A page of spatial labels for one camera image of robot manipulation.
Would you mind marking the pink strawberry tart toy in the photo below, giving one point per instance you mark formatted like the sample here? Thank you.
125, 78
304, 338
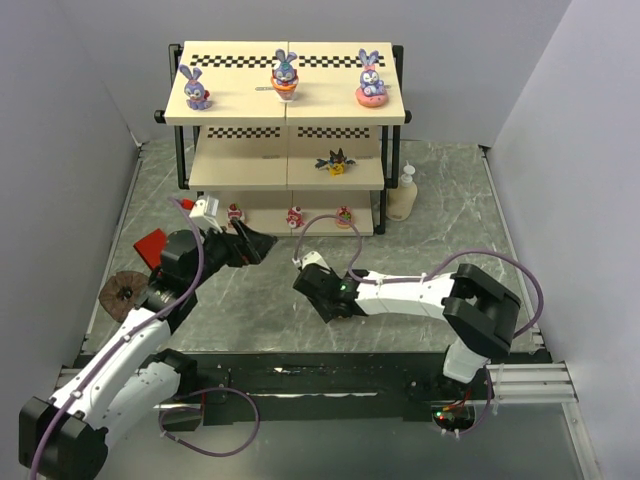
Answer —
344, 217

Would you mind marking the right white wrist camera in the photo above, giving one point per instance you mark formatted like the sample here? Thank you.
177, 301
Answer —
311, 258

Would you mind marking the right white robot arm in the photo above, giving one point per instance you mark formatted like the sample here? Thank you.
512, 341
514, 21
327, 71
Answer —
481, 311

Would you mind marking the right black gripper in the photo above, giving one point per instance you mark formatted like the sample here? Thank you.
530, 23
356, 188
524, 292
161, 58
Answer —
310, 288

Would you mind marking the purple bunny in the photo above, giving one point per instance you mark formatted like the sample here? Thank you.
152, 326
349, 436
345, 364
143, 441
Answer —
198, 97
372, 92
284, 77

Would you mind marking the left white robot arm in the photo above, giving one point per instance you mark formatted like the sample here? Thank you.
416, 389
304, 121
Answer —
70, 435

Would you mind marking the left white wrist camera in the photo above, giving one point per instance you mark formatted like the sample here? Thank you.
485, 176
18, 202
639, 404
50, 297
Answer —
203, 213

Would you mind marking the cream pump bottle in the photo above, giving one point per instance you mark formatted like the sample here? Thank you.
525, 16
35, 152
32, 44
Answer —
400, 201

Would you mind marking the black dragon toy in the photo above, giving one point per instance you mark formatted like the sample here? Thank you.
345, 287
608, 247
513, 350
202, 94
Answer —
336, 164

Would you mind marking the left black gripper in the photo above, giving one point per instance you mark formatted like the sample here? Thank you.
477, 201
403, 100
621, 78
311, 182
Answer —
240, 245

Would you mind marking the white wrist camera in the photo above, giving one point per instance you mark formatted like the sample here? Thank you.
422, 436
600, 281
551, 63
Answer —
203, 213
311, 258

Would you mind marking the red cardboard box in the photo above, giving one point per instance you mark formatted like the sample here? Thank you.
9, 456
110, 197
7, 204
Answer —
150, 247

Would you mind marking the strawberry cake slice toy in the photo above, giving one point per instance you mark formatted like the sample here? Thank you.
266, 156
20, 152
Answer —
235, 216

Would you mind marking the green and brown plush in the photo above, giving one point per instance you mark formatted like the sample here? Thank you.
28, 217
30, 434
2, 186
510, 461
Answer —
119, 294

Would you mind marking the beige three-tier shelf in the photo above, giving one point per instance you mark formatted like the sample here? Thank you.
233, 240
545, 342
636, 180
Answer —
293, 136

